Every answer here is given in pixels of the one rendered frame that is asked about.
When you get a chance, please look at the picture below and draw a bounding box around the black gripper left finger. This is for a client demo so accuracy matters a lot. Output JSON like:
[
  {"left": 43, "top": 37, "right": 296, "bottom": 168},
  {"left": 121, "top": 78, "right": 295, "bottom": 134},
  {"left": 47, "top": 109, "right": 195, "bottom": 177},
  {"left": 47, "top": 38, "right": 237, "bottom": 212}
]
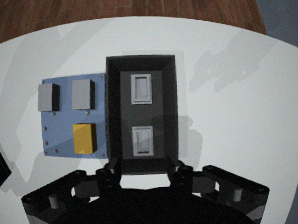
[{"left": 21, "top": 158, "right": 129, "bottom": 224}]

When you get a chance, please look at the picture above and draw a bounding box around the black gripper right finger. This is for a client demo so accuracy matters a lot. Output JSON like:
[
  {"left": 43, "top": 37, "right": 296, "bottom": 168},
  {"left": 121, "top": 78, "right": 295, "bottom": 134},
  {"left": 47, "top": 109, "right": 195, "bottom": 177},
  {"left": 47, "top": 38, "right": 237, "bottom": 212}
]
[{"left": 164, "top": 156, "right": 270, "bottom": 224}]

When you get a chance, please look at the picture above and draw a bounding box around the yellow rectangular block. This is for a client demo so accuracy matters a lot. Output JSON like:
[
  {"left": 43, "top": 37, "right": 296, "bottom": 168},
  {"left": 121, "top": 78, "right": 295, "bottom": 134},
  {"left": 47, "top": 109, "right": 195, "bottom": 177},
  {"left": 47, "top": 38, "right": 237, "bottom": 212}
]
[{"left": 73, "top": 123, "right": 97, "bottom": 154}]

